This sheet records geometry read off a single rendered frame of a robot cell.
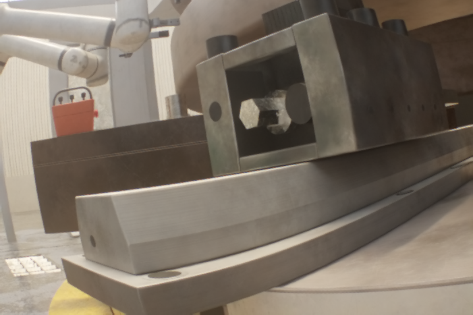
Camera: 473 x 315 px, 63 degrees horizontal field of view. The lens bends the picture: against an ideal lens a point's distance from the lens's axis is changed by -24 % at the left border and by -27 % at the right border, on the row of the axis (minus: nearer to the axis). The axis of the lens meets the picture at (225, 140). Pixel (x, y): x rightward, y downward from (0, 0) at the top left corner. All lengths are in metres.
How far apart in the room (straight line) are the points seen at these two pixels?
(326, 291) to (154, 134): 1.37
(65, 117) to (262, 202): 1.28
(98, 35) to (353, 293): 1.00
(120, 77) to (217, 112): 4.42
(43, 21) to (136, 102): 4.06
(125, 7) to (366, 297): 0.90
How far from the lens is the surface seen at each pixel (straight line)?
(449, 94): 1.47
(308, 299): 0.57
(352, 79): 0.71
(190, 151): 1.84
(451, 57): 5.44
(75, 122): 1.84
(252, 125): 0.85
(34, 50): 1.59
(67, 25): 1.31
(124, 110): 5.24
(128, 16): 1.14
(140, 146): 1.82
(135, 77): 5.37
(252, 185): 0.66
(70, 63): 1.45
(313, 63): 0.73
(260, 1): 1.39
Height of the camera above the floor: 0.47
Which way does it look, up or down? 3 degrees up
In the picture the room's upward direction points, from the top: 9 degrees counter-clockwise
